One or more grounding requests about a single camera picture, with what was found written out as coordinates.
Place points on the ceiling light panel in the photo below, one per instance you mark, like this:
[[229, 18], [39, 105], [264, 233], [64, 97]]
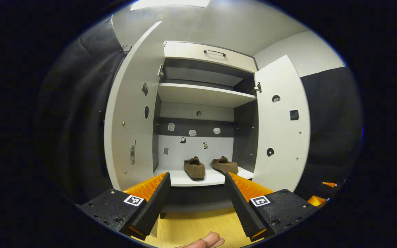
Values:
[[171, 2]]

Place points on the white shoe cabinet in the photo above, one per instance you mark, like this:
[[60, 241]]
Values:
[[202, 94]]

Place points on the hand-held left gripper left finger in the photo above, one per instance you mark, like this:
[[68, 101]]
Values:
[[153, 206]]

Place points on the white cabinet drawer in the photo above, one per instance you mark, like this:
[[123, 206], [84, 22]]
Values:
[[191, 53]]

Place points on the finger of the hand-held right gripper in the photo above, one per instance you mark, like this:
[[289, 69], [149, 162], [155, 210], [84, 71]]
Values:
[[317, 201], [331, 184]]

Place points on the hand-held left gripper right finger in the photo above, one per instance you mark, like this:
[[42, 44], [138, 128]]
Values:
[[241, 206]]

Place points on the brown fuzzy shoe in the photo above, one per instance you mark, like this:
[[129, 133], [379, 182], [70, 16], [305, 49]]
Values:
[[226, 166], [195, 169]]

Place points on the white shoe cabinet door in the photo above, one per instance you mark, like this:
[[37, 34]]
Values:
[[133, 103], [281, 144]]

